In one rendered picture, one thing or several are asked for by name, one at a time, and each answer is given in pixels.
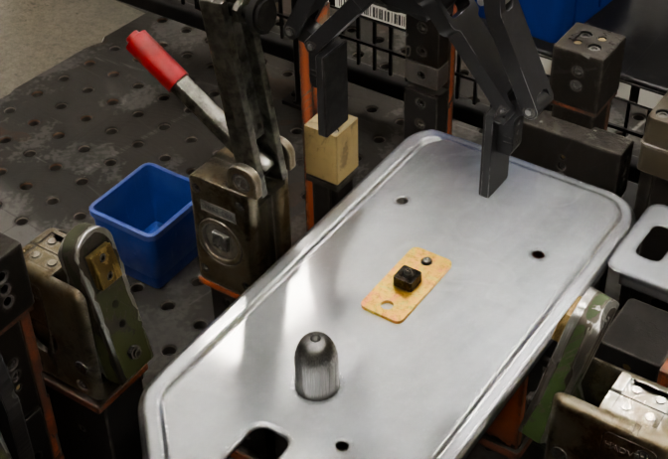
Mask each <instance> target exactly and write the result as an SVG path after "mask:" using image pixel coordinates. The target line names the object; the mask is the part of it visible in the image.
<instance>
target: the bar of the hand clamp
mask: <svg viewBox="0 0 668 459"><path fill-rule="evenodd" d="M196 8H197V10H198V11H201V13H202V17H203V22H204V26H205V31H206V35H207V39H208V44H209V48H210V53H211V57H212V61H213V66H214V70H215V75H216V79H217V83H218V88H219V92H220V97H221V101H222V105H223V110H224V114H225V118H226V122H227V126H228V131H229V135H230V140H231V144H232V148H233V153H234V157H235V161H236V163H244V164H247V165H249V166H251V167H252V168H254V169H255V170H256V171H257V173H258V174H259V176H260V179H261V187H262V196H261V198H264V197H265V196H266V195H267V189H266V184H265V179H264V175H263V171H262V166H261V162H260V157H259V152H258V148H257V145H258V146H259V147H260V148H261V149H262V150H263V151H264V152H265V153H266V154H268V155H270V156H271V157H272V159H273V162H274V166H273V168H272V169H271V170H270V172H269V173H268V174H266V175H265V176H266V177H270V178H274V179H278V180H284V179H285V178H286V177H287V176H288V175H287V170H286V165H285V160H284V155H283V150H282V145H281V140H280V135H279V130H278V125H277V120H276V115H275V110H274V105H273V100H272V95H271V90H270V85H269V80H268V75H267V70H266V65H265V61H264V56H263V51H262V46H261V41H260V36H259V35H265V34H267V33H268V32H269V31H270V30H271V28H272V27H273V26H274V24H275V21H276V17H277V9H276V6H275V3H274V1H273V0H197V2H196Z"/></svg>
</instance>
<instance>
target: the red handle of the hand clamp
mask: <svg viewBox="0 0 668 459"><path fill-rule="evenodd" d="M126 41H127V42H128V45H127V46H126V50H127V51H128V52H129V53H130V54H131V55H132V56H133V57H134V58H136V59H137V60H138V61H139V62H140V63H141V64H142V65H143V66H144V67H145V68H146V69H147V70H148V71H149V72H150V73H151V74H152V75H153V76H154V77H155V78H156V79H157V80H158V81H159V82H160V83H161V84H162V85H163V86H164V87H165V88H166V89H167V90H168V91H169V92H173V93H174V94H175V95H176V96H177V97H178V98H179V99H180V100H181V101H182V102H183V103H184V104H185V105H186V106H187V107H188V109H189V110H190V111H191V112H192V113H193V114H194V115H195V116H196V117H197V118H198V119H199V120H200V121H201V122H202V123H203V124H204V125H205V126H206V127H207V128H208V129H209V130H210V131H211V132H212V133H213V134H214V135H215V136H216V137H217V138H218V139H219V140H220V141H221V142H222V143H223V144H224V145H225V146H226V147H227V148H228V149H229V150H230V151H231V152H232V153H233V148H232V144H231V140H230V135H229V131H228V126H227V122H226V118H225V114H224V112H223V111H222V110H221V109H220V108H219V107H218V106H217V105H216V104H215V103H214V102H213V101H212V100H211V99H210V98H209V97H208V96H207V95H206V94H205V93H204V92H203V91H202V90H201V89H200V88H199V87H198V86H197V85H196V84H195V83H194V82H193V81H192V80H191V79H190V78H189V77H188V75H189V74H188V73H187V72H186V71H185V70H184V69H183V68H182V67H181V66H180V65H179V64H178V63H177V62H176V61H175V60H174V59H173V58H172V57H171V56H170V55H169V54H168V53H167V52H166V51H165V50H164V49H163V48H162V47H161V46H160V45H159V44H158V43H157V42H156V41H155V40H154V39H153V38H152V37H151V36H150V35H149V34H148V33H147V32H146V31H145V30H143V31H141V32H138V31H137V30H135V31H133V32H132V33H131V34H130V35H129V36H128V37H127V39H126ZM257 148H258V152H259V157H260V162H261V166H262V171H263V175H264V176H265V175H266V174H268V173H269V172H270V170H271V169H272V168H273V166H274V162H273V159H272V157H271V156H270V155H268V154H266V153H265V152H264V151H263V150H262V149H261V148H260V147H259V146H258V145H257ZM233 154H234V153H233Z"/></svg>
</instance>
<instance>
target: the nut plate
mask: <svg viewBox="0 0 668 459"><path fill-rule="evenodd" d="M426 256H428V257H430V258H431V262H432V264H431V265H422V264H421V262H422V259H423V258H424V257H426ZM451 266H452V263H451V261H450V260H449V259H447V258H445V257H442V256H440V255H437V254H435V253H433V252H430V251H428V250H425V249H423V248H420V247H413V248H411V249H410V250H409V251H408V252H407V253H406V255H405V256H404V257H403V258H402V259H401V260H400V261H399V262H398V263H397V264H396V265H395V266H394V267H393V268H392V269H391V270H390V271H389V273H388V274H387V275H386V276H385V277H384V278H383V279H382V280H381V281H380V282H379V283H378V284H377V285H376V286H375V287H374V288H373V290H372V291H371V292H370V293H369V294H368V295H367V296H366V297H365V298H364V299H363V300H362V302H361V307H362V308H363V309H364V310H366V311H368V312H370V313H372V314H375V315H377V316H379V317H381V318H383V319H386V320H388V321H390V322H392V323H395V324H400V323H403V322H404V321H405V320H406V319H407V318H408V317H409V315H410V314H411V313H412V312H413V311H414V310H415V309H416V307H417V306H418V305H419V303H420V302H421V301H422V300H423V299H424V297H425V296H426V295H427V294H428V293H429V292H430V291H431V290H432V288H433V287H434V286H435V285H436V284H437V283H438V282H439V281H440V279H441V278H442V277H443V276H444V275H445V274H446V273H447V272H448V270H449V269H450V268H451ZM406 268H410V269H411V270H412V272H413V277H411V278H404V277H403V274H404V270H405V269H406ZM384 303H390V304H392V305H393V308H391V309H384V308H382V307H381V306H382V304H384Z"/></svg>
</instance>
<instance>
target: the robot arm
mask: <svg viewBox="0 0 668 459"><path fill-rule="evenodd" d="M326 1H327V0H297V1H296V3H295V5H294V7H293V9H292V12H291V13H290V15H289V17H288V19H287V21H286V23H285V25H284V28H283V32H284V34H285V36H286V37H287V38H288V39H291V40H294V39H296V38H297V39H298V40H300V41H301V42H302V43H304V47H305V49H306V51H307V52H308V53H309V72H310V74H309V78H310V82H311V85H312V86H314V87H316V88H317V112H318V134H319V135H321V136H323V137H329V136H330V135H331V134H332V133H333V132H334V131H335V130H337V129H338V128H339V127H340V126H341V125H342V124H343V123H345V122H346V121H347V120H348V69H347V41H345V40H343V39H340V38H338V39H337V40H336V41H334V42H333V40H334V39H335V38H336V37H338V36H339V35H340V33H342V32H343V31H344V30H345V29H346V28H347V27H348V26H349V25H350V24H351V23H352V22H354V21H355V20H356V19H357V18H358V17H359V16H360V15H361V14H362V13H363V12H364V11H366V10H367V9H368V8H369V7H370V6H371V5H372V4H373V3H374V2H375V1H376V0H347V1H346V2H345V3H344V4H343V5H342V6H341V7H340V8H339V9H338V10H337V11H336V12H335V13H334V14H333V15H332V16H331V17H330V18H329V19H328V20H327V21H325V22H324V23H323V24H322V25H321V24H319V23H318V22H316V20H317V18H318V16H319V14H320V12H321V10H322V9H323V7H324V5H325V3H326ZM380 1H381V2H382V3H383V4H384V5H386V6H387V10H389V11H392V12H396V13H407V14H409V15H411V16H412V17H414V18H416V19H418V20H421V21H424V22H427V21H428V20H429V19H430V20H431V22H432V23H433V24H434V25H435V27H436V28H437V30H438V32H439V33H440V34H441V35H442V36H444V37H447V38H448V39H449V40H450V42H451V43H452V45H453V46H454V47H455V49H456V50H457V52H458V53H459V55H460V56H461V58H462V60H463V61H464V63H465V64H466V66H467V67H468V69H469V71H470V72H471V74H472V75H473V77H474V78H475V80H476V81H477V83H478V85H479V86H480V88H481V89H482V91H483V92H484V94H485V96H486V97H487V99H488V100H489V102H490V103H491V105H492V106H491V107H490V108H489V109H488V110H487V111H486V112H485V113H484V119H483V134H482V149H481V164H480V180H479V195H480V196H482V197H485V198H487V199H488V198H490V196H491V195H492V194H493V193H494V192H495V191H496V190H497V189H498V188H499V187H500V185H501V184H502V183H503V182H504V181H505V180H506V179H507V177H508V169H509V156H510V155H511V154H512V153H513V151H514V150H515V149H516V148H517V147H518V146H519V145H520V143H521V141H522V128H523V120H524V117H526V118H527V119H531V120H532V119H535V118H536V117H537V116H538V115H539V114H540V113H541V112H542V111H543V110H544V109H545V108H546V107H547V106H548V105H549V104H550V103H551V101H552V100H553V99H554V94H553V92H552V89H551V86H550V83H549V81H548V78H547V75H546V73H545V70H544V67H543V65H542V62H541V59H540V56H539V54H538V51H537V48H536V46H535V43H534V40H533V38H532V35H531V32H530V29H529V27H528V24H527V21H526V19H525V16H524V13H523V11H522V8H521V5H520V2H519V0H477V3H476V2H475V0H380ZM453 4H455V5H456V7H457V12H456V13H455V14H454V15H453V16H452V17H451V16H450V15H449V13H448V12H447V10H448V9H449V8H450V7H451V6H452V5H453ZM477 4H478V5H480V6H484V13H485V17H486V21H487V24H488V27H489V29H490V32H491V35H492V36H491V35H490V33H489V32H488V30H487V28H486V27H485V25H484V24H483V22H482V20H481V19H480V17H479V15H478V11H479V8H478V5H477ZM492 37H493V38H492Z"/></svg>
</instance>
